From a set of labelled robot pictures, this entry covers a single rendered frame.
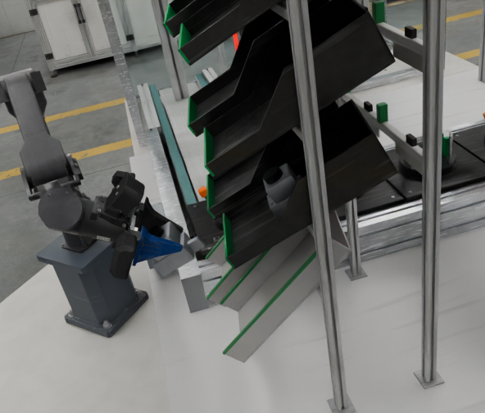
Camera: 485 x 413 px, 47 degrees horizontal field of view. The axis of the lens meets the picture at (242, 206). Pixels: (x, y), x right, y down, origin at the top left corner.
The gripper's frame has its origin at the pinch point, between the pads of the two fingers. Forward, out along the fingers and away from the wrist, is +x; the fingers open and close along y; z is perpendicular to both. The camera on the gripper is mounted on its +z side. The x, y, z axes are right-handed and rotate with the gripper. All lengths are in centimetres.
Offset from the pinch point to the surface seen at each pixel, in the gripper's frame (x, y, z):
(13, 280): -48, 168, -168
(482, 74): 111, 122, 17
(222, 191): 10.4, 15.8, 1.4
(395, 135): 30.6, 4.1, 25.0
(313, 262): 22.5, -6.8, 5.9
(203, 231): 14.1, 37.7, -22.9
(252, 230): 13.8, 0.0, 4.6
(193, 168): 14, 82, -30
